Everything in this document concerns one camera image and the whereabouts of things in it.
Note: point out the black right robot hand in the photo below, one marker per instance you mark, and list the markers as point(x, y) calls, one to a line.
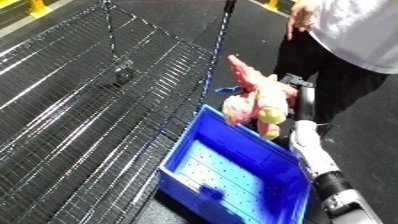
point(305, 103)

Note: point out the pink soft toy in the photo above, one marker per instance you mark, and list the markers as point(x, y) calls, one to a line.
point(260, 96)

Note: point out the pale right robot arm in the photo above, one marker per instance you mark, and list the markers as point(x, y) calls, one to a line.
point(320, 160)

